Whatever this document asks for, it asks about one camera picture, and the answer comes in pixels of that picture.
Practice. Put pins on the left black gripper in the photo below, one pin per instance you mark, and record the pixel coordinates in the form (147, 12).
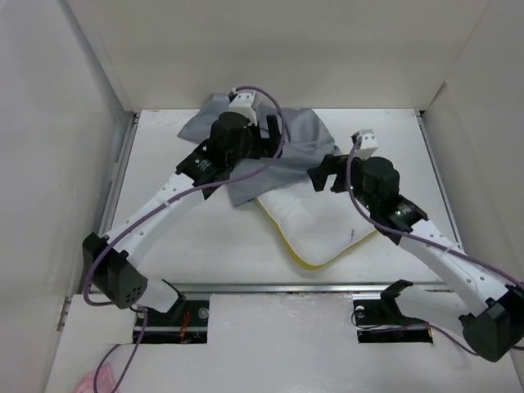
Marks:
(261, 143)

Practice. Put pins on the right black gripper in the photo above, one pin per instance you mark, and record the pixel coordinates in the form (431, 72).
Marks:
(331, 164)

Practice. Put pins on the grey pillowcase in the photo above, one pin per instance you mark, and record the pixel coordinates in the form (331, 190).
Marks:
(305, 141)

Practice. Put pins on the cream yellow pillow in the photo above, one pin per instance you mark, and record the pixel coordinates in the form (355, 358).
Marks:
(315, 227)

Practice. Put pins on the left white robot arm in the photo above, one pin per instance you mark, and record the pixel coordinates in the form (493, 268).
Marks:
(112, 260)

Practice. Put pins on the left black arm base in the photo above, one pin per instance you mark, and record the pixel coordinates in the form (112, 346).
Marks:
(186, 325)

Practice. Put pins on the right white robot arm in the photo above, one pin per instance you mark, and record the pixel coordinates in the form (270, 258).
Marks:
(488, 308)

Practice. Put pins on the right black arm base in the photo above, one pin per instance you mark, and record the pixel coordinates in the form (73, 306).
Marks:
(378, 320)

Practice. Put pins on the pink cloth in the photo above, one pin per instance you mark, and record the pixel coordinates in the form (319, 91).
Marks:
(102, 382)

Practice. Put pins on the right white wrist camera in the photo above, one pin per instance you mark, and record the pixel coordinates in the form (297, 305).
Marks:
(365, 142)

